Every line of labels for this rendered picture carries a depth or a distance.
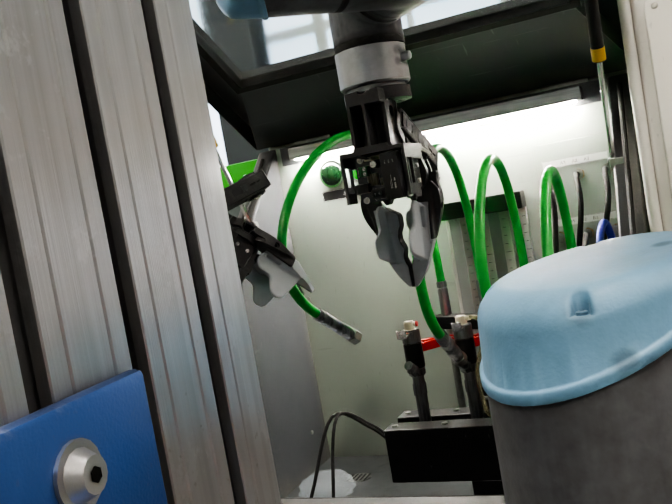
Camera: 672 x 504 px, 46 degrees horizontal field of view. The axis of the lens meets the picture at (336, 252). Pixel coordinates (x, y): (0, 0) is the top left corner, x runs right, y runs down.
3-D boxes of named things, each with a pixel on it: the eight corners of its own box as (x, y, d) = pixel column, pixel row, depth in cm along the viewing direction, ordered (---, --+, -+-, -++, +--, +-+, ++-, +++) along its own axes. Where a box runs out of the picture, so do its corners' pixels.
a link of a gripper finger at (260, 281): (278, 326, 111) (227, 288, 107) (294, 292, 114) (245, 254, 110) (290, 322, 108) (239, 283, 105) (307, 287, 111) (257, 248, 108)
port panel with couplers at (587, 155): (558, 327, 135) (529, 146, 133) (561, 323, 138) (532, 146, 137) (640, 319, 130) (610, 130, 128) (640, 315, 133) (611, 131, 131)
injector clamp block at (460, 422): (400, 529, 118) (382, 429, 118) (420, 501, 128) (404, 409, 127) (643, 529, 105) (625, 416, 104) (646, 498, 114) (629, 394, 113)
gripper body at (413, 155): (345, 212, 82) (325, 96, 81) (374, 207, 90) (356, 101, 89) (416, 200, 79) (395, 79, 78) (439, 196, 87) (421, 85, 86)
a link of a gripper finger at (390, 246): (373, 296, 84) (358, 210, 83) (391, 287, 89) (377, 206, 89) (400, 293, 83) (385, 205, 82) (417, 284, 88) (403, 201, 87)
